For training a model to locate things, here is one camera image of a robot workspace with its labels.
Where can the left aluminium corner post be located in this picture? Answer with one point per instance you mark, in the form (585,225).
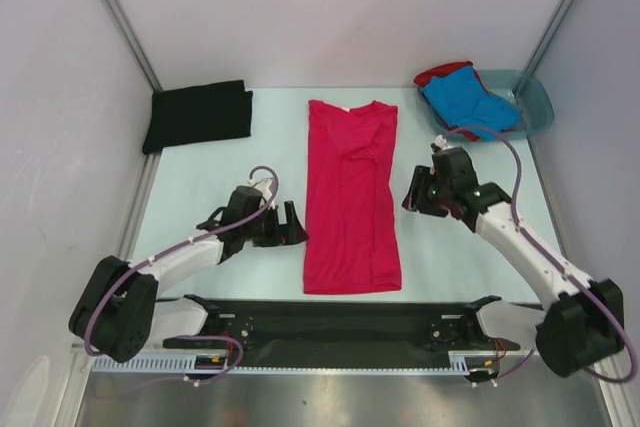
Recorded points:
(132,42)

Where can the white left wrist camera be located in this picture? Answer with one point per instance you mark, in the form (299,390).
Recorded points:
(267,188)

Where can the red t shirt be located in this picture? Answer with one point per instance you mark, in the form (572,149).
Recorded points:
(424,78)

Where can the right aluminium corner post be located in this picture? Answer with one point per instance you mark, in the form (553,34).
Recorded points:
(549,34)

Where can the pink t shirt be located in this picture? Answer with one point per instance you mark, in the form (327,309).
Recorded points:
(349,214)

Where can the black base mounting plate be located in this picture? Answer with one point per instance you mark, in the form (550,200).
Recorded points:
(355,333)

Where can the blue t shirt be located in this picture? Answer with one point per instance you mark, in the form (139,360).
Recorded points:
(464,103)

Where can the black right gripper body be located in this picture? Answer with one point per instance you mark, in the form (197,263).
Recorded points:
(440,193)

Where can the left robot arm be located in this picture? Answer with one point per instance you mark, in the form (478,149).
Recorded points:
(119,311)

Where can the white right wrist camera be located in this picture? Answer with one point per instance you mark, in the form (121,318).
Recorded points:
(439,144)

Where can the folded black t shirt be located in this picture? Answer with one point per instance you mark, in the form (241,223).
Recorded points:
(197,114)

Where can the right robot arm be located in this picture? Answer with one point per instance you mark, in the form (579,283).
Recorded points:
(580,322)

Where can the aluminium front rail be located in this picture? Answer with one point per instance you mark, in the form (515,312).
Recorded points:
(204,366)

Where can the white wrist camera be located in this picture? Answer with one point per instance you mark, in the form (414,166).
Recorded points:
(267,188)
(439,144)

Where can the aluminium corner post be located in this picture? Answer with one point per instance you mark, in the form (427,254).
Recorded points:
(132,42)
(549,34)

